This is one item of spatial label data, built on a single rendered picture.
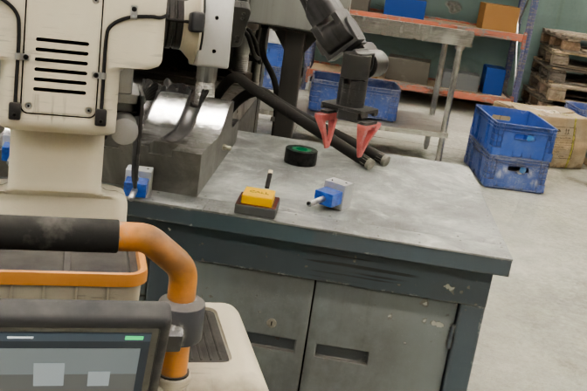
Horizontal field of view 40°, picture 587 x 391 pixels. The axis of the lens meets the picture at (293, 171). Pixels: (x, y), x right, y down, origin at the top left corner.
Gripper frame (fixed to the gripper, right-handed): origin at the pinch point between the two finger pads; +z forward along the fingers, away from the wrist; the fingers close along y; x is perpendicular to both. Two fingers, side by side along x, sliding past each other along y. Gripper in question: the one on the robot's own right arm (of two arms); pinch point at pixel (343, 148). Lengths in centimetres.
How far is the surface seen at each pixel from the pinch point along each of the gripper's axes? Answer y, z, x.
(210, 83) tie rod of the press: 68, 3, -39
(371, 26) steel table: 165, 3, -315
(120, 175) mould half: 34.4, 10.6, 27.9
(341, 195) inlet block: -1.8, 9.3, 1.3
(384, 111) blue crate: 160, 59, -341
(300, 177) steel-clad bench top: 16.3, 12.6, -11.7
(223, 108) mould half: 35.8, -0.1, -5.0
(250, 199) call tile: 8.2, 9.7, 19.0
